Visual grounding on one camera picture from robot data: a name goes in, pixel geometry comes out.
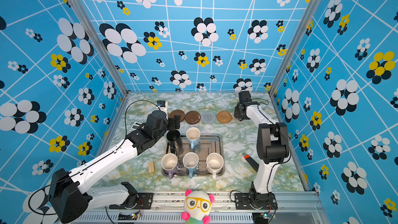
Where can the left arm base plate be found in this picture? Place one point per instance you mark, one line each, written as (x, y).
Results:
(141, 201)

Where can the black mug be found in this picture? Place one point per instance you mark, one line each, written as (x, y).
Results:
(174, 140)

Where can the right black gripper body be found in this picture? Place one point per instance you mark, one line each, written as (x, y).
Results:
(237, 113)

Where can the light blue mug front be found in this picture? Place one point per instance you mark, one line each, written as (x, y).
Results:
(191, 162)

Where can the dark round wooden coaster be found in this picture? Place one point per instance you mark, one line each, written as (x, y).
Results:
(177, 112)

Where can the white mug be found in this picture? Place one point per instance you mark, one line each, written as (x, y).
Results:
(214, 164)

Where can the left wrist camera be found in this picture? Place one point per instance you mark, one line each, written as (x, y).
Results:
(162, 105)

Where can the metal serving tray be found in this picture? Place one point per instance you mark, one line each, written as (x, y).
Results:
(209, 143)

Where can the light blue mug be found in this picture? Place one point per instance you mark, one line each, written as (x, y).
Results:
(191, 162)
(193, 134)

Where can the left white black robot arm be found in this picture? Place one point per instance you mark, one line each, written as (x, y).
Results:
(102, 168)

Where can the woven rattan coaster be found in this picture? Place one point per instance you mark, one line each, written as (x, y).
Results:
(224, 117)

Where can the small wooden block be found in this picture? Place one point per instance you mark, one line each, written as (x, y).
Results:
(151, 168)

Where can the grey blue crochet coaster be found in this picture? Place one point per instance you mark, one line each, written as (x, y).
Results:
(208, 117)

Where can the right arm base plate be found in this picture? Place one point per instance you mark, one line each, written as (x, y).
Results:
(246, 201)

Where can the purple mug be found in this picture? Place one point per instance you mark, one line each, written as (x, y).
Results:
(169, 164)

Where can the panda plush toy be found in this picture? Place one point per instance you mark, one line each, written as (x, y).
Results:
(197, 207)

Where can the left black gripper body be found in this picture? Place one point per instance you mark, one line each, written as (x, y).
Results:
(171, 125)

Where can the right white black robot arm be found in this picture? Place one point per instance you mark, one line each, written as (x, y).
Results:
(272, 149)

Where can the aluminium front rail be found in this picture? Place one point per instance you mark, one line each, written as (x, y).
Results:
(167, 207)

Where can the black orange utility knife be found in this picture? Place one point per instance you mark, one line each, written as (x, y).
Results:
(252, 162)

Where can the scratched round wooden coaster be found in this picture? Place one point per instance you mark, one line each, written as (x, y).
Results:
(192, 117)

